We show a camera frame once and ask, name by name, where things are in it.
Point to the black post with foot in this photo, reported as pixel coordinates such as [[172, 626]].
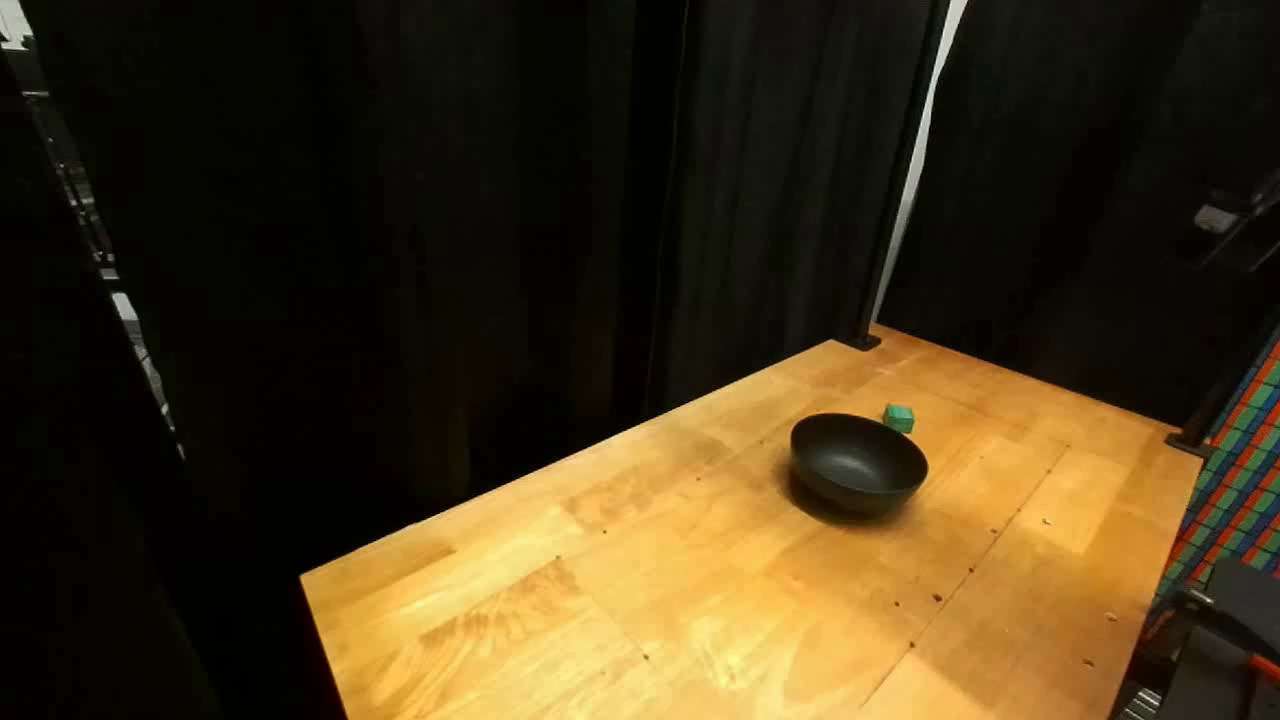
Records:
[[1185, 442], [861, 342]]

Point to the grey machine housing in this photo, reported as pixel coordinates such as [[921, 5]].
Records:
[[1204, 666]]

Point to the white vertical pole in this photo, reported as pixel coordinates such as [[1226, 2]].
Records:
[[921, 134]]

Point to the colourful checkered board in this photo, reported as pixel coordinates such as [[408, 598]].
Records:
[[1239, 466]]

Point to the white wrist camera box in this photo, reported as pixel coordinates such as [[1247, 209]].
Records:
[[1213, 219]]

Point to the black curtain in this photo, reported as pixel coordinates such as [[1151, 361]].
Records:
[[1066, 162], [465, 203]]

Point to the black bowl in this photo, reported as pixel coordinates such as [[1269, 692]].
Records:
[[861, 471]]

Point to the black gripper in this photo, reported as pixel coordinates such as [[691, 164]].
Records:
[[1252, 225]]

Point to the green block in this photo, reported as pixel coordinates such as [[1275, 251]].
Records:
[[901, 418]]

